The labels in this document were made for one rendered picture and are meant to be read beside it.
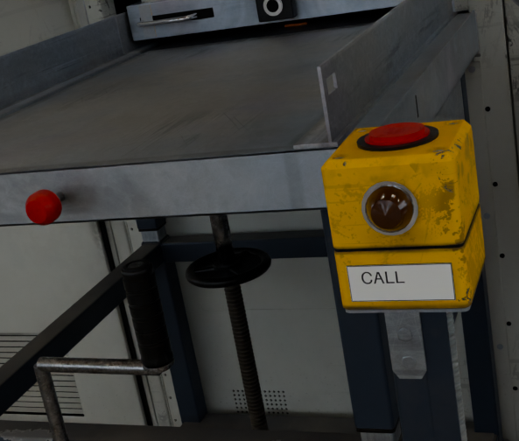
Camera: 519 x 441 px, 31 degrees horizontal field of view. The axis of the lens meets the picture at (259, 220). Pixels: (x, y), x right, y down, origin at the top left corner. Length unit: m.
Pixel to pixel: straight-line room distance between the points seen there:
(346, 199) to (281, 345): 1.16
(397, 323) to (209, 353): 1.18
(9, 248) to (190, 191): 1.03
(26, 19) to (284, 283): 0.61
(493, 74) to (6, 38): 0.75
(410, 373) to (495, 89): 0.89
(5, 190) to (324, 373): 0.89
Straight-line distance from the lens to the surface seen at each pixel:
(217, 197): 0.86
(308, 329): 1.68
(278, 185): 0.83
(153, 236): 1.65
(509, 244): 1.54
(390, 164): 0.55
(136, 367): 0.93
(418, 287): 0.58
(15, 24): 1.58
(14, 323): 1.94
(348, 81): 0.87
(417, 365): 0.63
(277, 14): 1.52
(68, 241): 1.79
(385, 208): 0.55
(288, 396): 1.76
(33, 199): 0.90
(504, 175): 1.51
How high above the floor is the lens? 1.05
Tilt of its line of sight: 18 degrees down
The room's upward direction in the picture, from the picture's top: 10 degrees counter-clockwise
